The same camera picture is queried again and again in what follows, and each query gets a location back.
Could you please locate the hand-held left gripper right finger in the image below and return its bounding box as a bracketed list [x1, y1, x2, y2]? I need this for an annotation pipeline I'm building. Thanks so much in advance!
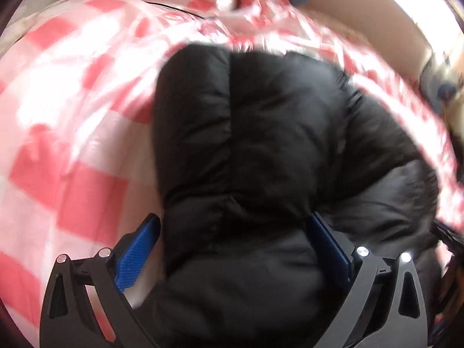
[308, 211, 429, 348]

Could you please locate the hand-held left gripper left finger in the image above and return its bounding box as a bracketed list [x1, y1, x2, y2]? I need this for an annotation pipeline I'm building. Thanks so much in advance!
[38, 213, 162, 348]

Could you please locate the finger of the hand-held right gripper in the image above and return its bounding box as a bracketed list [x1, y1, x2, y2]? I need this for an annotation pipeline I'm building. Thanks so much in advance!
[432, 220, 464, 252]

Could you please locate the black puffer jacket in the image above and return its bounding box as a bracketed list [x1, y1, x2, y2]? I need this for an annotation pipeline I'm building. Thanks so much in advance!
[138, 41, 450, 348]

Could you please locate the pink checked bed cover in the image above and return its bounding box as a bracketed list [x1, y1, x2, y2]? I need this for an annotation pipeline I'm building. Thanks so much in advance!
[0, 0, 464, 338]

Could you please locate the beige headboard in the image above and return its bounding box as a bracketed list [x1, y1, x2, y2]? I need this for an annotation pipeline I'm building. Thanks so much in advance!
[301, 0, 439, 66]

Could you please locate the black charging cable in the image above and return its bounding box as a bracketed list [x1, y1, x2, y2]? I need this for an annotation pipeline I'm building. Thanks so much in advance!
[130, 0, 207, 19]

